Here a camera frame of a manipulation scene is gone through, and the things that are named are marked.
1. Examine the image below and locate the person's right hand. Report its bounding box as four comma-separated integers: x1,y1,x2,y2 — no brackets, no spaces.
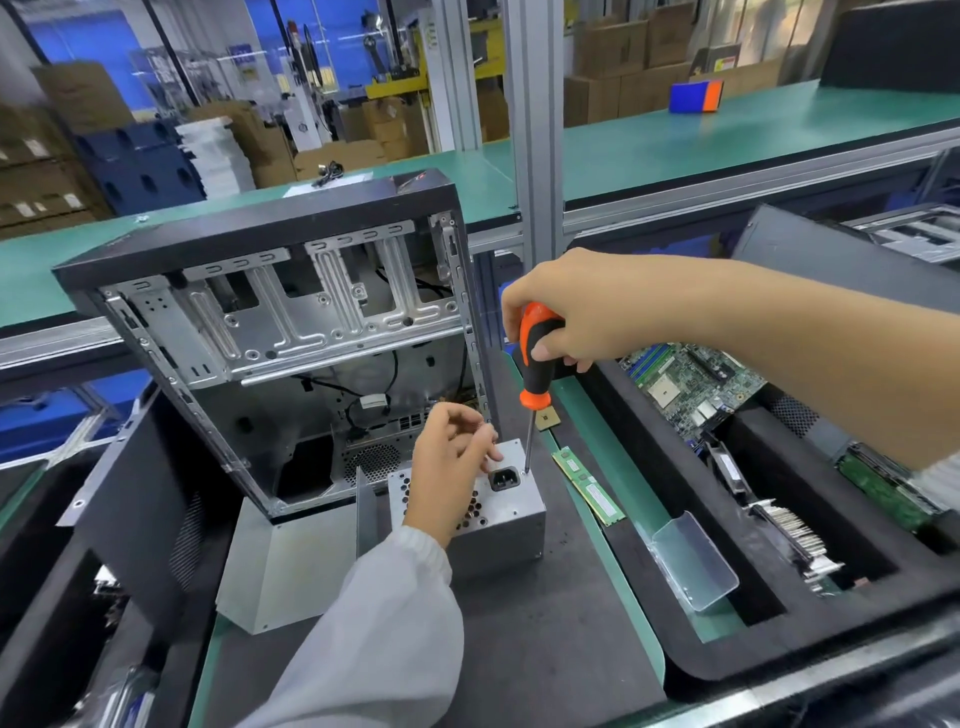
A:
500,246,720,374

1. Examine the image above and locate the person's left hand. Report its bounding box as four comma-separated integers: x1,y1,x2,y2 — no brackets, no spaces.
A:
404,401,506,549

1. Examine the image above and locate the orange black screwdriver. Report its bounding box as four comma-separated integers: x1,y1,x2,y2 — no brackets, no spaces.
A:
516,300,568,476

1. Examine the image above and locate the silver power supply unit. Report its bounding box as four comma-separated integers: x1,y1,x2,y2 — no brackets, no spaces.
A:
387,438,547,580

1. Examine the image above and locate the person's left forearm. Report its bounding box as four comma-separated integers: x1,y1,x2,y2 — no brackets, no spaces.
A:
238,525,466,728

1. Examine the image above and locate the person's right forearm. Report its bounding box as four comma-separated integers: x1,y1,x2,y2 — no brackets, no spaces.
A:
705,262,960,481

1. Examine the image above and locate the green memory stick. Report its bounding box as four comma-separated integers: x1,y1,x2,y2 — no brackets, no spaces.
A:
552,446,627,527

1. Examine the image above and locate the green motherboard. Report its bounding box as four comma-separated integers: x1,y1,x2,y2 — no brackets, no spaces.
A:
618,341,768,438

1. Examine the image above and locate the black work mat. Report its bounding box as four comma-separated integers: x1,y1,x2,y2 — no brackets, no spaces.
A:
187,337,670,728

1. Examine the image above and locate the grey metal side panel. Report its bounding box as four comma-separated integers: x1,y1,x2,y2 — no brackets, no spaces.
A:
215,465,378,637

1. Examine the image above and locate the clear plastic tray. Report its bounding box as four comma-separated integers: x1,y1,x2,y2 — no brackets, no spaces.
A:
650,510,741,615

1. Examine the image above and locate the graphics card with heatsink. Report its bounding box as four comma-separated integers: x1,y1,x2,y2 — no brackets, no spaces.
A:
703,437,846,599

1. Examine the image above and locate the blue orange box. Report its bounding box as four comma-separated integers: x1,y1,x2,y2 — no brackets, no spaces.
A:
669,78,726,116

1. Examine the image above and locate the stack of cardboard boxes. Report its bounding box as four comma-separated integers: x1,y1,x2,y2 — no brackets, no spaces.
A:
562,0,785,129

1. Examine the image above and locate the open black computer case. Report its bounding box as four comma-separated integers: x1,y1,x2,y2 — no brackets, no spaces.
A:
51,168,494,523

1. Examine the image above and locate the black foam parts tray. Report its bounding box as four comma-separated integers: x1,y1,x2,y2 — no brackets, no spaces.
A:
576,330,960,685

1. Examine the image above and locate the silver metal chassis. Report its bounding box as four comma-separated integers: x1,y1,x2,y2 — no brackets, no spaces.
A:
841,201,960,265

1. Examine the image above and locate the stack of white foam sheets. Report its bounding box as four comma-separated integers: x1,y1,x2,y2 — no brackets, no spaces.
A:
174,116,258,201

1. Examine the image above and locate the blue plastic bin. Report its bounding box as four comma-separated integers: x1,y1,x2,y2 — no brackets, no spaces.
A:
0,369,155,470

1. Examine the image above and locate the dark blue foam block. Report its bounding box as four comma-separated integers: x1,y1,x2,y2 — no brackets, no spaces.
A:
73,120,208,219

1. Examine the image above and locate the pile of brown cardboard boxes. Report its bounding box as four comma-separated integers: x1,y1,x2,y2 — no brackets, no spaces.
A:
0,61,140,241

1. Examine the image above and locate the aluminium frame post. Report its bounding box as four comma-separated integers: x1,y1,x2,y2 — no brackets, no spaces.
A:
501,0,568,303

